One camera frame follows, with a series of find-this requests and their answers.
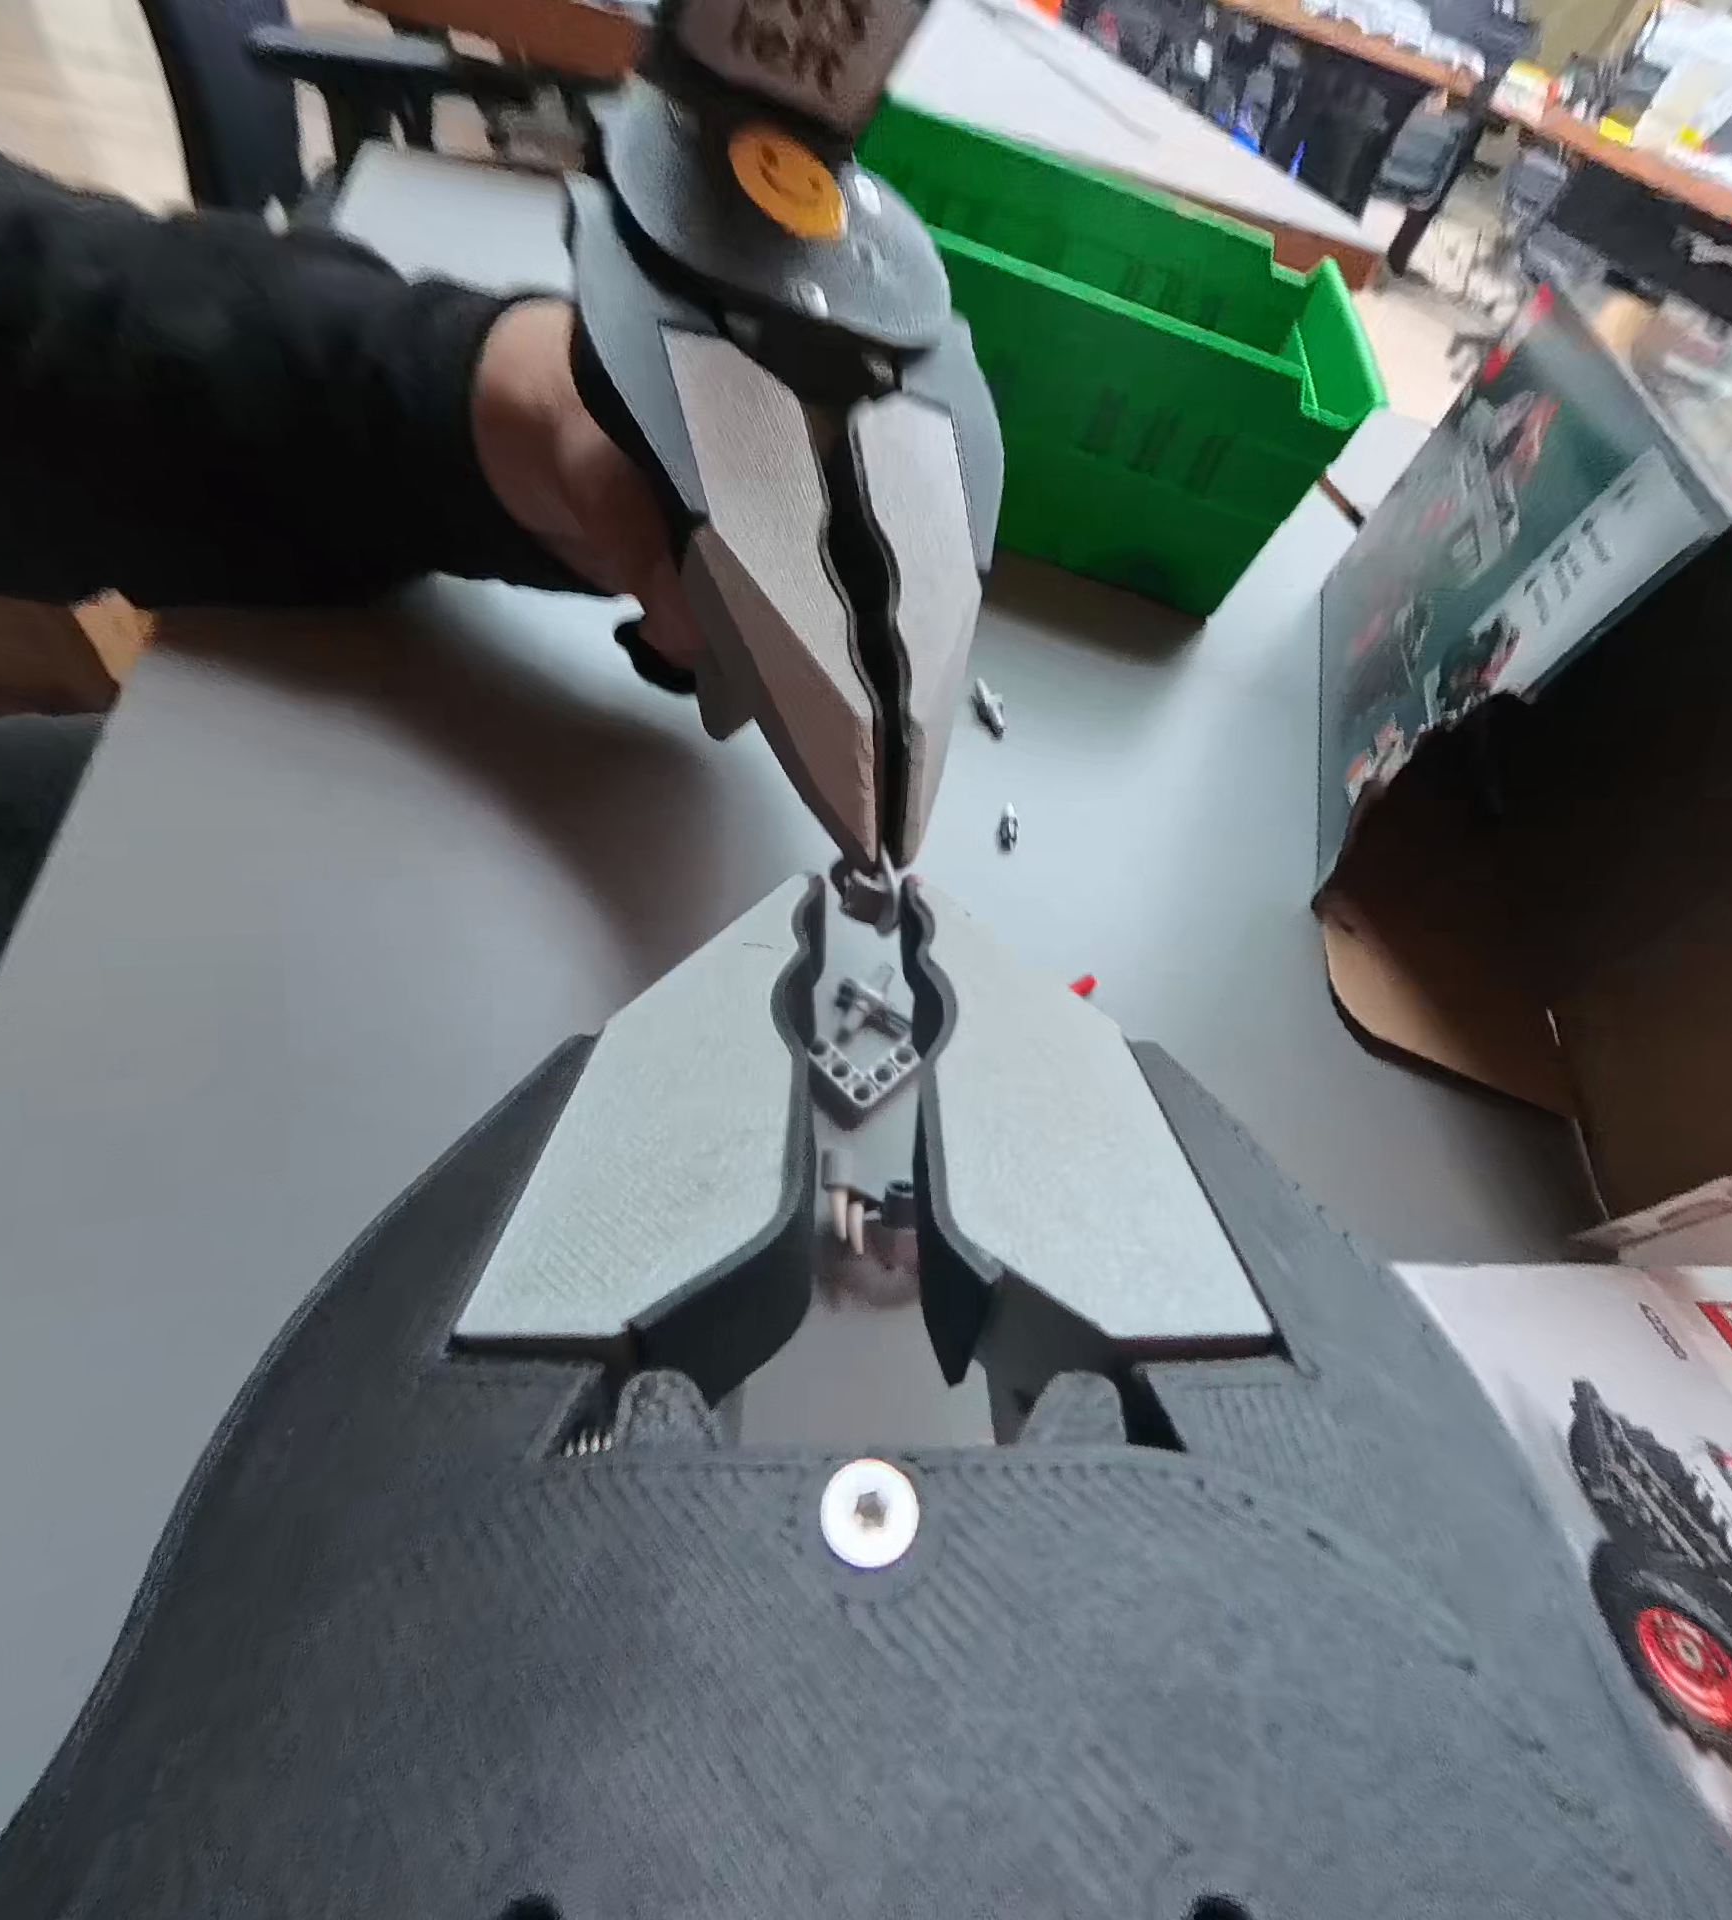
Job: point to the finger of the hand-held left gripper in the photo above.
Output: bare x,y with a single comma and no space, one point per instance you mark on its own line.
760,569
926,555

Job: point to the grey wood-edged table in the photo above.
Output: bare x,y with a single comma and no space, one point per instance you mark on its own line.
1106,107

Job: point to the truck instruction booklet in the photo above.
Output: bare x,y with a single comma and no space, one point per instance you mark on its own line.
1556,1322

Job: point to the person's left forearm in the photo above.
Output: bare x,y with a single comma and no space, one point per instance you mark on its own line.
205,390

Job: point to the torn cardboard toy box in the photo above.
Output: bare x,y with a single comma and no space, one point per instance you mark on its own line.
1633,841

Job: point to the grey lego assembly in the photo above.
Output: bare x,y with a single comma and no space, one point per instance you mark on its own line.
866,1088

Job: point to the long wooden workbench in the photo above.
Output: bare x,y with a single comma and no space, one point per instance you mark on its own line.
1706,211

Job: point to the green plastic bin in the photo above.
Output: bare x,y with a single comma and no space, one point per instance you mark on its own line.
1135,421

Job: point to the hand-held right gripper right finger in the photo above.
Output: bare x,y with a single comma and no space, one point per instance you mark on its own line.
1075,1199

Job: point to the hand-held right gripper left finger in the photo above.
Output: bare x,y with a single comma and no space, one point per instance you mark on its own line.
655,1185

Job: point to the person's left hand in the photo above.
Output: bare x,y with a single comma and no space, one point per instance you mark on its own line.
549,466

